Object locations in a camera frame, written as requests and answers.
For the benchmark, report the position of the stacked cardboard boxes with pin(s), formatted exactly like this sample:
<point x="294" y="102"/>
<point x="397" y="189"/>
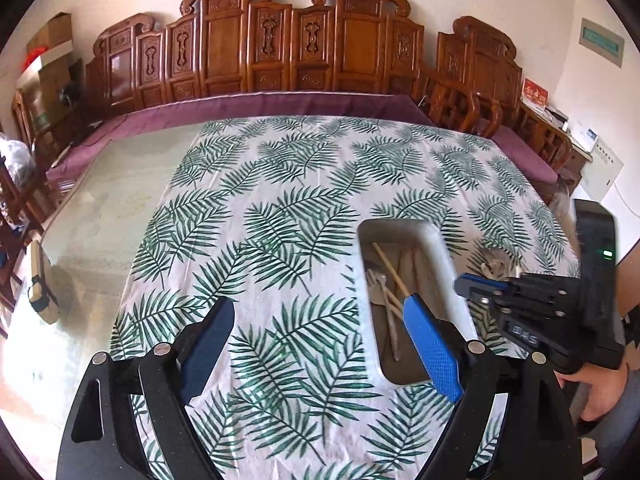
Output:
<point x="46" y="72"/>

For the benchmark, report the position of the small wooden block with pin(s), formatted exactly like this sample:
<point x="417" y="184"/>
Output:
<point x="40" y="294"/>

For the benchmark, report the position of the red decorated box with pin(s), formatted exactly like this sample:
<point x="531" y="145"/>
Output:
<point x="534" y="96"/>

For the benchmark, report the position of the large white ladle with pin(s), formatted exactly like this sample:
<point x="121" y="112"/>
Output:
<point x="496" y="264"/>

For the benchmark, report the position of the wooden chair at left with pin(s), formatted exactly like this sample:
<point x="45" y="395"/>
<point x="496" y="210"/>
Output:
<point x="22" y="214"/>

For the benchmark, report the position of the wooden side table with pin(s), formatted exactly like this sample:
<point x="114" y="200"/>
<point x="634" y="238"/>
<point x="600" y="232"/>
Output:
<point x="571" y="171"/>

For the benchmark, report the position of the white plastic fork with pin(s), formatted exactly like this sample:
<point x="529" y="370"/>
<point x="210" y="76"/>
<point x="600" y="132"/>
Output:
<point x="377" y="295"/>

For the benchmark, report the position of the white blue device box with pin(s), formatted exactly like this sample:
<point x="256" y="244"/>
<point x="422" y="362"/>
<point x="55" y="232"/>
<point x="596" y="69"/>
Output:
<point x="583" y="137"/>

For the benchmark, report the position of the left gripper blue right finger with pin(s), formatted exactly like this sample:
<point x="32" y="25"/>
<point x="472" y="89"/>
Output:
<point x="536" y="440"/>

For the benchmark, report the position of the purple armchair cushion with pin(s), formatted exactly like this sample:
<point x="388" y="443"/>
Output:
<point x="523" y="156"/>

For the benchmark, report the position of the white plastic bag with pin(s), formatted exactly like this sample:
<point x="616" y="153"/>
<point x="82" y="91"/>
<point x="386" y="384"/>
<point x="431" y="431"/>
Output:
<point x="18" y="160"/>

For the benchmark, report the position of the purple bench cushion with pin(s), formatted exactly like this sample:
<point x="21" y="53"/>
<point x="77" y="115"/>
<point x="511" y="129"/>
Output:
<point x="361" y="105"/>

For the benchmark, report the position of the dark brown wooden chopstick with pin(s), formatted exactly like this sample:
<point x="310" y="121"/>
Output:
<point x="389" y="267"/>

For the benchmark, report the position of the carved wooden armchair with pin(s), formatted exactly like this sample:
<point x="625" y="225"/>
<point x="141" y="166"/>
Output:
<point x="483" y="59"/>

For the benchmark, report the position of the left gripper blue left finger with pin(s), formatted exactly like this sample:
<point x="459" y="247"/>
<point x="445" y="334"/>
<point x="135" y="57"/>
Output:
<point x="101" y="440"/>

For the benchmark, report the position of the palm leaf print tablecloth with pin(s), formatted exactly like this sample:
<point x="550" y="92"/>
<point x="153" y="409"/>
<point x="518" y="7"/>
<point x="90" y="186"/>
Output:
<point x="265" y="211"/>

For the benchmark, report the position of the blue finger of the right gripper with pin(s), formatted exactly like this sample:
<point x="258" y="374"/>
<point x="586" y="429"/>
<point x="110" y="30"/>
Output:
<point x="483" y="291"/>

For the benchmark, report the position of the green wall sign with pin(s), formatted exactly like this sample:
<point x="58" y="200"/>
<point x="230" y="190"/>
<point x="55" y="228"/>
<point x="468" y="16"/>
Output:
<point x="602" y="41"/>

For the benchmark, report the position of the carved wooden long bench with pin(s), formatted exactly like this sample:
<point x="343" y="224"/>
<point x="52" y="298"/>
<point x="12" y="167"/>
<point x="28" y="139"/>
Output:
<point x="220" y="47"/>

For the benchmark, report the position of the white wall panel box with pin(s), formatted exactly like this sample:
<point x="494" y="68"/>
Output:
<point x="599" y="175"/>

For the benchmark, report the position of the person's right hand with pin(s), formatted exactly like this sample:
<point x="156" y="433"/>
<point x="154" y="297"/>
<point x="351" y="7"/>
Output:
<point x="606" y="387"/>

